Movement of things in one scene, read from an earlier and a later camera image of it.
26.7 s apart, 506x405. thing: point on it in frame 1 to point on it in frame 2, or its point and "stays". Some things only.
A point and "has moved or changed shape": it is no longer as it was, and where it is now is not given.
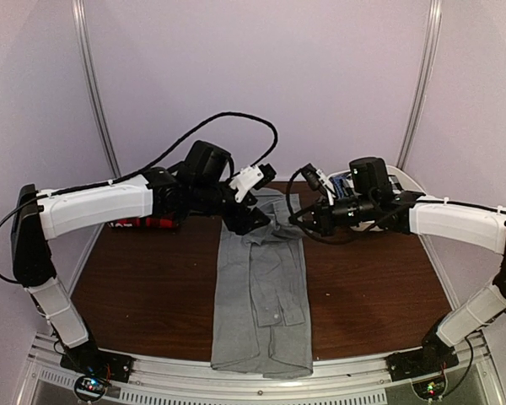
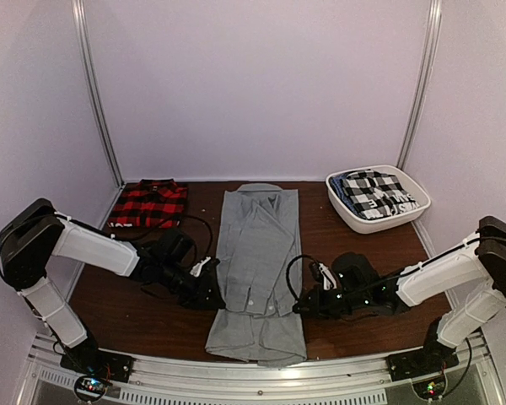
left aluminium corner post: (93, 87) stays
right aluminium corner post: (434, 23) stays
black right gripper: (323, 223) to (318, 310)
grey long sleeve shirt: (262, 316) has moved or changed shape
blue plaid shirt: (339, 184) stays
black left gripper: (244, 219) to (197, 299)
